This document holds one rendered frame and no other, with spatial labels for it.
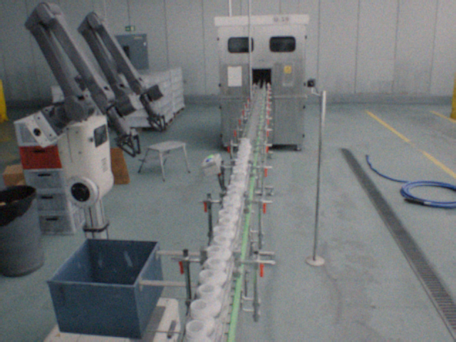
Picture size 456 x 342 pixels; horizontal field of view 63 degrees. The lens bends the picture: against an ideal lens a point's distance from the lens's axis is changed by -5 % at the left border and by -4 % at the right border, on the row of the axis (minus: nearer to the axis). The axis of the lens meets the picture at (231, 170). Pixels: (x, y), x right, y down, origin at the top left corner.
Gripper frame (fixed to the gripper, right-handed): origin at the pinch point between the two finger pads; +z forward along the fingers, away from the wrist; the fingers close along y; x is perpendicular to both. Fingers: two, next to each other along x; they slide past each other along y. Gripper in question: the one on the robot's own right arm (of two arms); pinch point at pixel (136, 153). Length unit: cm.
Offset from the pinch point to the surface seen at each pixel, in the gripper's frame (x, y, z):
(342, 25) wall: -343, 999, -29
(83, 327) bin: 37, -35, 43
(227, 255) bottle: -26, -47, 35
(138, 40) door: 197, 1020, -271
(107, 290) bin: 19, -36, 34
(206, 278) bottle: -24, -65, 31
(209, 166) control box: -14, 44, 24
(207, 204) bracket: -15.1, 1.0, 30.9
